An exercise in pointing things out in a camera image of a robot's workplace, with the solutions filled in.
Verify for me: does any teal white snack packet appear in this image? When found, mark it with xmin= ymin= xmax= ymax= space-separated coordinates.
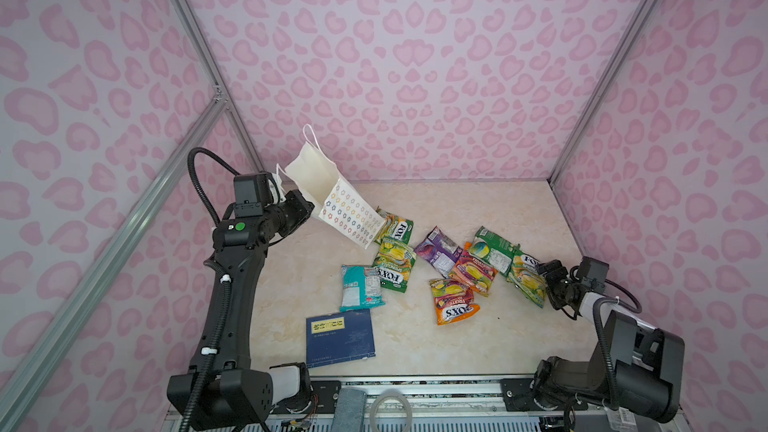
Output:
xmin=340 ymin=265 xmax=385 ymax=312

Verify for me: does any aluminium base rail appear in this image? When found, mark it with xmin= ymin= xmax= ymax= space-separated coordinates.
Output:
xmin=266 ymin=375 xmax=565 ymax=431

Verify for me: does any green white snack packet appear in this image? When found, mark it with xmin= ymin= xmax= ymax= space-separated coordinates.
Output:
xmin=468 ymin=227 xmax=519 ymax=277

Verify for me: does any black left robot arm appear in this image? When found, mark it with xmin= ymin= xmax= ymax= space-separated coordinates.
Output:
xmin=167 ymin=147 xmax=316 ymax=431

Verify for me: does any white printed paper bag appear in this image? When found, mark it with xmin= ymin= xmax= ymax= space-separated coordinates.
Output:
xmin=276 ymin=124 xmax=385 ymax=248

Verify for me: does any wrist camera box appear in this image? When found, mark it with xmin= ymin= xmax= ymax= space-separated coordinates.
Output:
xmin=233 ymin=172 xmax=279 ymax=206
xmin=576 ymin=256 xmax=609 ymax=294

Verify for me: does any green Fox's spring tea packet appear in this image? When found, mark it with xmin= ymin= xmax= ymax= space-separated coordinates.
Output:
xmin=373 ymin=237 xmax=416 ymax=293

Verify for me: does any clear coiled tube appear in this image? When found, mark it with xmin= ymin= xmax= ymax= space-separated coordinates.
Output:
xmin=369 ymin=390 xmax=413 ymax=432

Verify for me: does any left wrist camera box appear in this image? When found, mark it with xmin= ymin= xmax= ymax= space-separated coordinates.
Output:
xmin=233 ymin=172 xmax=279 ymax=206

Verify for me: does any green Fox's packet near bag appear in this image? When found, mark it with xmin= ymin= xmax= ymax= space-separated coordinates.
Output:
xmin=374 ymin=207 xmax=414 ymax=245

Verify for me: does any dark blue booklet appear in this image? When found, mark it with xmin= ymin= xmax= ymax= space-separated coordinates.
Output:
xmin=306 ymin=309 xmax=376 ymax=368

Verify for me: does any diagonal aluminium frame bar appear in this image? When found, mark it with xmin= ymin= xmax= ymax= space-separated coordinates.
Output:
xmin=1 ymin=98 xmax=228 ymax=431

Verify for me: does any purple candy packet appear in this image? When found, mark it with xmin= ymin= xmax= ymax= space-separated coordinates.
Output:
xmin=415 ymin=227 xmax=463 ymax=278

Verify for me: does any orange red fruit packet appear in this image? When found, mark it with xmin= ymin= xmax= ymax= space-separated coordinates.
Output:
xmin=449 ymin=242 xmax=498 ymax=297

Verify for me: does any green yellow Fox's packet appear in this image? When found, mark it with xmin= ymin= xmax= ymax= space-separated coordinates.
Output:
xmin=507 ymin=247 xmax=547 ymax=308

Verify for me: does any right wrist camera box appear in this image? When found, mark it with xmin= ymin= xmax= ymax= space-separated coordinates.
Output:
xmin=576 ymin=256 xmax=609 ymax=294

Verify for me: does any orange Fox's candy packet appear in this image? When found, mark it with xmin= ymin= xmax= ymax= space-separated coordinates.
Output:
xmin=429 ymin=278 xmax=480 ymax=326

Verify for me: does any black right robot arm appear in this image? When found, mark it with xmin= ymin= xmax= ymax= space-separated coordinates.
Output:
xmin=530 ymin=256 xmax=685 ymax=424

